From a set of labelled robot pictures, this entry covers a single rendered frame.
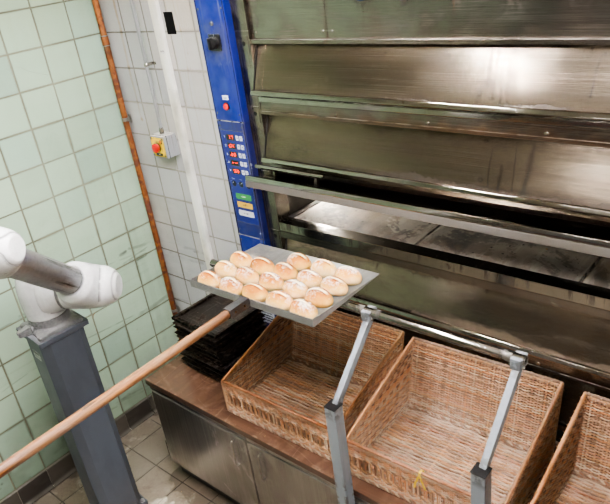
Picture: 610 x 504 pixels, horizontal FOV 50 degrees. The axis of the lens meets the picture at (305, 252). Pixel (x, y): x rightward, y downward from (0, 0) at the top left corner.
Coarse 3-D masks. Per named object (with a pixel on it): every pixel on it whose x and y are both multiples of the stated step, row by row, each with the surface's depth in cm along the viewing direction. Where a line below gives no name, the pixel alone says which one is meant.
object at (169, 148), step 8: (152, 136) 286; (160, 136) 283; (168, 136) 283; (152, 144) 288; (160, 144) 284; (168, 144) 284; (176, 144) 287; (160, 152) 286; (168, 152) 285; (176, 152) 288
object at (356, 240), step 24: (336, 240) 249; (360, 240) 241; (384, 240) 239; (432, 264) 223; (456, 264) 217; (480, 264) 214; (528, 288) 202; (552, 288) 197; (576, 288) 194; (600, 288) 192
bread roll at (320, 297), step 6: (312, 288) 204; (318, 288) 203; (306, 294) 204; (312, 294) 202; (318, 294) 201; (324, 294) 201; (330, 294) 202; (312, 300) 202; (318, 300) 201; (324, 300) 201; (330, 300) 201; (318, 306) 202; (324, 306) 201
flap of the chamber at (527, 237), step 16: (272, 176) 252; (288, 176) 251; (304, 176) 251; (288, 192) 233; (304, 192) 228; (352, 192) 225; (368, 192) 225; (384, 192) 225; (400, 192) 224; (368, 208) 211; (384, 208) 207; (448, 208) 204; (464, 208) 203; (480, 208) 203; (496, 208) 203; (448, 224) 193; (464, 224) 190; (480, 224) 187; (528, 224) 186; (544, 224) 186; (560, 224) 186; (576, 224) 185; (592, 224) 185; (528, 240) 178; (544, 240) 175; (560, 240) 173; (608, 256) 166
